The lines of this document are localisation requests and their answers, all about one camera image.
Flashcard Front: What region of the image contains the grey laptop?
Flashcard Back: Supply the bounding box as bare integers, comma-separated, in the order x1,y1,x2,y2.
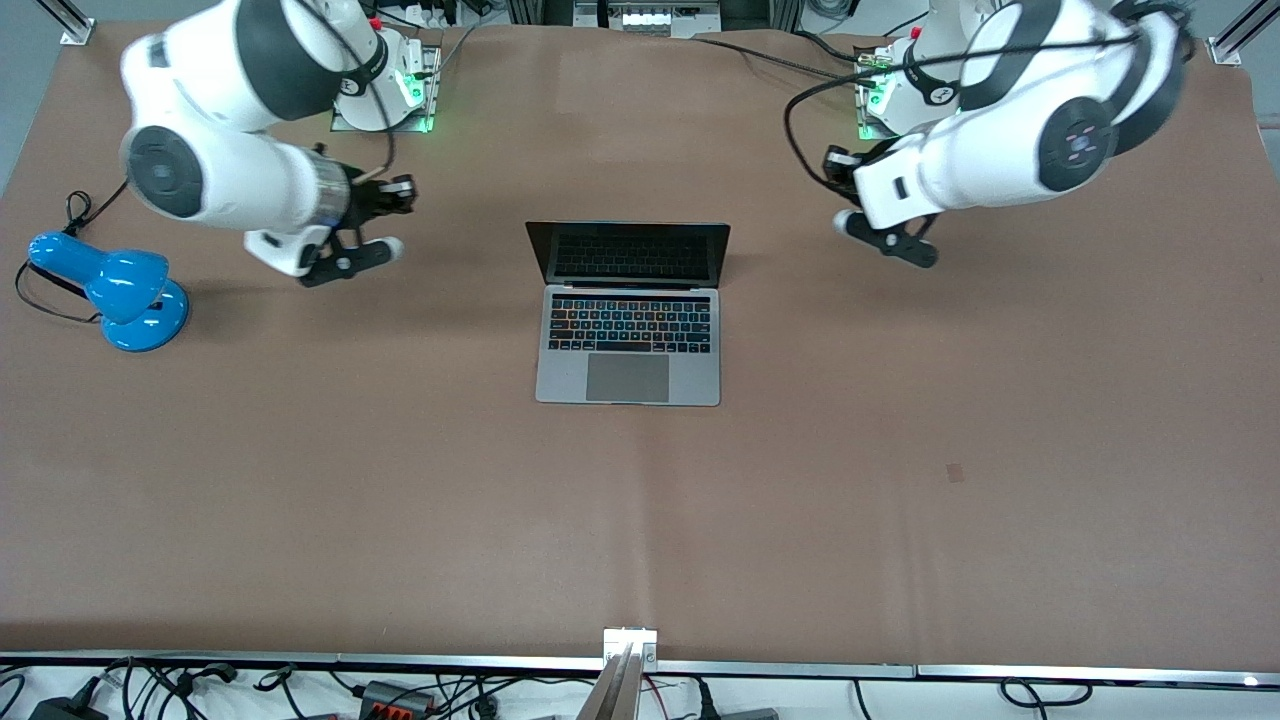
525,221,732,408

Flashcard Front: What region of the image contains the white power strip with plugs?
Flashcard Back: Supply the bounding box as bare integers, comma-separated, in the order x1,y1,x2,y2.
395,0,496,29

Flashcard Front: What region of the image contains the blue desk lamp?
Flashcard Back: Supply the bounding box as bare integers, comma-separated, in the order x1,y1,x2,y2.
27,232,191,353

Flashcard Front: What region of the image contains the brown table mat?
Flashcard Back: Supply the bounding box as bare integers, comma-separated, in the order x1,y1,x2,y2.
0,22,1280,669

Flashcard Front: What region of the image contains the black orange connector box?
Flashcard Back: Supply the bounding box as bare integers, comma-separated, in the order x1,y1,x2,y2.
355,680,436,719

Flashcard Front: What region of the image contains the black power adapter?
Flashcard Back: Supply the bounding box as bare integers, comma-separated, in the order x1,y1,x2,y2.
28,690,111,720

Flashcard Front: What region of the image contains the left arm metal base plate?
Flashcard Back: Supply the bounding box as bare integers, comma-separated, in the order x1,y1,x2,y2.
853,42,906,141

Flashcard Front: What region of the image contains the black braided cable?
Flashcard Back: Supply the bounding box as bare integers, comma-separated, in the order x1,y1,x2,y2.
690,32,881,83

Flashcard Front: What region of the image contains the thin grey cable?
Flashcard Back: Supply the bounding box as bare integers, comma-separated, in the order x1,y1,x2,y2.
436,22,481,79

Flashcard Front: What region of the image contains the black lamp cable with plug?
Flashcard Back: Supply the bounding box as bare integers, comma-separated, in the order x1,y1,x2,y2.
14,178,131,325

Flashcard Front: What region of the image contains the aluminium corner post foot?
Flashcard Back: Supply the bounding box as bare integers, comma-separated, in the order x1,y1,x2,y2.
35,0,96,46
1205,0,1280,66

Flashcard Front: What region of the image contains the aluminium camera post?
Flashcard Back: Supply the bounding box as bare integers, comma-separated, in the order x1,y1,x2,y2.
575,627,661,720

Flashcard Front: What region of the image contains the aluminium table edge rail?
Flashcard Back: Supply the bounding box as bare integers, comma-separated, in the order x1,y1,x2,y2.
0,650,1280,691

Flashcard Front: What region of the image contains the black looped cable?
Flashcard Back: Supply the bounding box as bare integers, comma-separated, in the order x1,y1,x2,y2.
998,678,1096,713

